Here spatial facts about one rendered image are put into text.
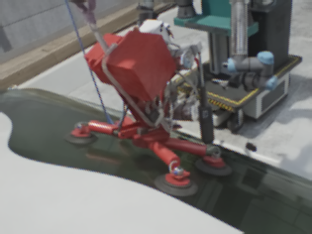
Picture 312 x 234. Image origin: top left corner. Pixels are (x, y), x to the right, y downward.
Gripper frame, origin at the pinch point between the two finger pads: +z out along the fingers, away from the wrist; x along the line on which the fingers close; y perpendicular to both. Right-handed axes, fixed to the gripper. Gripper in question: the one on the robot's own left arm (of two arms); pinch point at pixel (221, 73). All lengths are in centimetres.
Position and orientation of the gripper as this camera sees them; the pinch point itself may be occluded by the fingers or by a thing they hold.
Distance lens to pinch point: 177.9
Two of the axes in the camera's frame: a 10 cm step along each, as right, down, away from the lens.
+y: -3.4, -6.3, -7.0
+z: -7.7, -2.5, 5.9
